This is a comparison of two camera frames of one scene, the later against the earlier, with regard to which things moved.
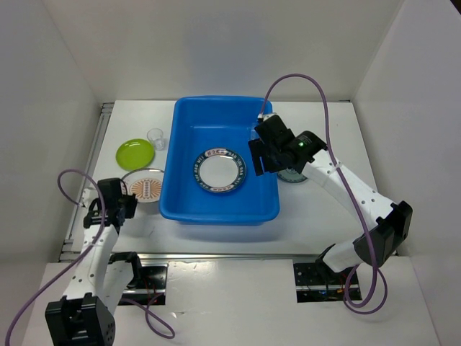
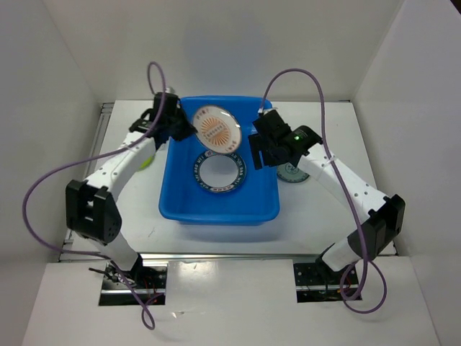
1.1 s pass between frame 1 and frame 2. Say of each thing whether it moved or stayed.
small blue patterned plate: stayed
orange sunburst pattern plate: moved
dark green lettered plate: stayed
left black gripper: moved
